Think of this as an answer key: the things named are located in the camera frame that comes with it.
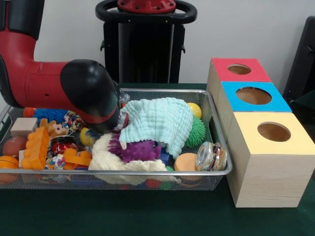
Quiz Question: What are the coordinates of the black upright panel on stand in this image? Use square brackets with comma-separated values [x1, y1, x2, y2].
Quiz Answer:
[283, 16, 315, 104]

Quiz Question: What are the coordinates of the cream knitted cloth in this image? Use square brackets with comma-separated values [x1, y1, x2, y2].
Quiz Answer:
[88, 134, 168, 185]

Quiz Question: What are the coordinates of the long orange building block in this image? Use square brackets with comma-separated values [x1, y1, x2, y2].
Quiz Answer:
[21, 126, 50, 170]

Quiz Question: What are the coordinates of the wooden box with three holes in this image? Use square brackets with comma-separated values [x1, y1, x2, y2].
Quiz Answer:
[206, 58, 315, 208]

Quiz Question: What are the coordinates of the blue spiky rubber ball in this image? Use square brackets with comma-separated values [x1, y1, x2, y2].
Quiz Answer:
[33, 108, 67, 121]

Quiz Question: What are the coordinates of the yellow ball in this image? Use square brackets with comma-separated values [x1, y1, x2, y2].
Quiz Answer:
[187, 102, 202, 118]

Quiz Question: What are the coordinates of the brown plush monkey toy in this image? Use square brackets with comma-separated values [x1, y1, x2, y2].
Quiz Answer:
[39, 118, 68, 137]

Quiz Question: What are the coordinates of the dark green table cloth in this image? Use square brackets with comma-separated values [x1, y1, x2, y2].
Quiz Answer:
[0, 82, 315, 236]

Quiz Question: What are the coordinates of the green spiky rubber ball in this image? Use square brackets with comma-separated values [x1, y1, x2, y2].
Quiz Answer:
[184, 117, 206, 148]

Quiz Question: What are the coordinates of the shallow wire mesh bin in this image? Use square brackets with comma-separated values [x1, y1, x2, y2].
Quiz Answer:
[0, 86, 233, 192]

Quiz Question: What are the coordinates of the mint green waffle cloth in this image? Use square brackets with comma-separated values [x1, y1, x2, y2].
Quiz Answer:
[119, 97, 194, 159]

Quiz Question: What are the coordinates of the purple spiky monster toy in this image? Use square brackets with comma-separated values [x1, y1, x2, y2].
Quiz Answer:
[107, 136, 162, 163]

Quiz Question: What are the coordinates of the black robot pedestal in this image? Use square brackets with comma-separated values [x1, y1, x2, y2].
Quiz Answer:
[95, 0, 197, 84]

